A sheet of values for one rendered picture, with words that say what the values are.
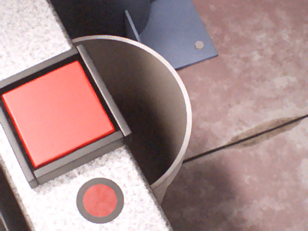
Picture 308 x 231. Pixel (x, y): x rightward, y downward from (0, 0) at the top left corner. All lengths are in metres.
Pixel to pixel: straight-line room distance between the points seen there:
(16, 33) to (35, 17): 0.02
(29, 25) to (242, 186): 0.98
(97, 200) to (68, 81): 0.08
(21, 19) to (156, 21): 1.06
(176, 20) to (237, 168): 0.39
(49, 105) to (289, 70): 1.14
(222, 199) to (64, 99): 0.98
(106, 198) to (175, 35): 1.12
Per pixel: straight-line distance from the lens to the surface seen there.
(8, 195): 0.48
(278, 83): 1.51
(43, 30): 0.48
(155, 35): 1.52
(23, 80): 0.45
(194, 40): 1.52
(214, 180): 1.40
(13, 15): 0.49
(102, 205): 0.42
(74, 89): 0.44
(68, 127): 0.43
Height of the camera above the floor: 1.33
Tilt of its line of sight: 67 degrees down
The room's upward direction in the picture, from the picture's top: 4 degrees clockwise
